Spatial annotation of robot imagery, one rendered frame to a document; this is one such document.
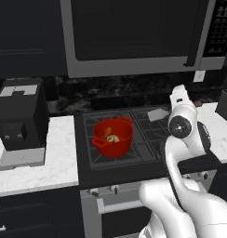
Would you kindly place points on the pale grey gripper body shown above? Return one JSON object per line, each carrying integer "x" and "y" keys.
{"x": 157, "y": 114}

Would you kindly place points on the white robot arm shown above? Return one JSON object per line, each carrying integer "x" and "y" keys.
{"x": 193, "y": 214}

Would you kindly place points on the pale onion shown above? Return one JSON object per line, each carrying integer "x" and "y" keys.
{"x": 113, "y": 138}

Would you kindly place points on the silver microwave oven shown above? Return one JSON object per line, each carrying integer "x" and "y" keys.
{"x": 134, "y": 66}

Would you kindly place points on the black gas hob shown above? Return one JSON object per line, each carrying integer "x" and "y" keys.
{"x": 118, "y": 167}

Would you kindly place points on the dark box appliance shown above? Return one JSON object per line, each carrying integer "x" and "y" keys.
{"x": 225, "y": 105}

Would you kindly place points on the black hob knob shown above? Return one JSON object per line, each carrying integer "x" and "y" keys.
{"x": 205, "y": 175}
{"x": 188, "y": 177}
{"x": 94, "y": 193}
{"x": 115, "y": 189}

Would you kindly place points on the dark microwave door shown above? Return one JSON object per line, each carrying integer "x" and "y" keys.
{"x": 130, "y": 31}

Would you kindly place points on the dark base cupboard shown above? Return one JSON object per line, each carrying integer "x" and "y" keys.
{"x": 222, "y": 186}

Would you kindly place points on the silver oven door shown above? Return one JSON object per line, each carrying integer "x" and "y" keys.
{"x": 118, "y": 220}

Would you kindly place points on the black coffee machine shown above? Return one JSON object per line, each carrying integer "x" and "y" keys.
{"x": 20, "y": 124}

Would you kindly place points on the dark drawer front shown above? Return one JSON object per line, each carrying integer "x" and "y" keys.
{"x": 36, "y": 214}

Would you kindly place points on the white wall socket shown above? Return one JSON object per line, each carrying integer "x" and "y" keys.
{"x": 199, "y": 76}

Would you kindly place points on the dark wall cupboard door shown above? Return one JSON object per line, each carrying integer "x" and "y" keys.
{"x": 28, "y": 34}

